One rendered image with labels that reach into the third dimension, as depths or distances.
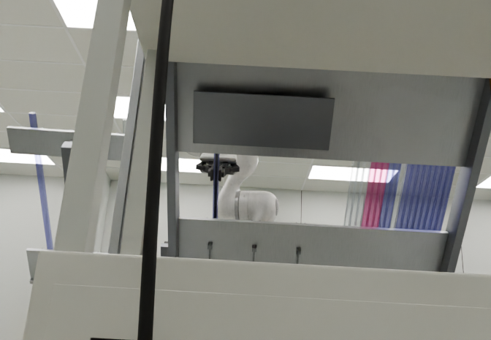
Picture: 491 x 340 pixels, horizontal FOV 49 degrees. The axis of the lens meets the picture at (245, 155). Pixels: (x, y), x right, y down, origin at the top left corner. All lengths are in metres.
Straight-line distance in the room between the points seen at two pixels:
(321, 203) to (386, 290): 7.93
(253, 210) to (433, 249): 0.76
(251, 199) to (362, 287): 1.49
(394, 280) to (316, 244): 0.87
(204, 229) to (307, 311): 0.88
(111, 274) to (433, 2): 0.55
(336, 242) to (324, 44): 0.64
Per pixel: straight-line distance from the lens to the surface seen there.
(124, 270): 0.51
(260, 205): 1.97
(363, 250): 1.40
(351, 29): 0.84
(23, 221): 8.88
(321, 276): 0.50
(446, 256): 1.43
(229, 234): 1.36
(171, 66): 1.15
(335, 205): 8.46
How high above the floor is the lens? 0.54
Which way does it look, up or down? 20 degrees up
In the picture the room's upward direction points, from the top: 3 degrees clockwise
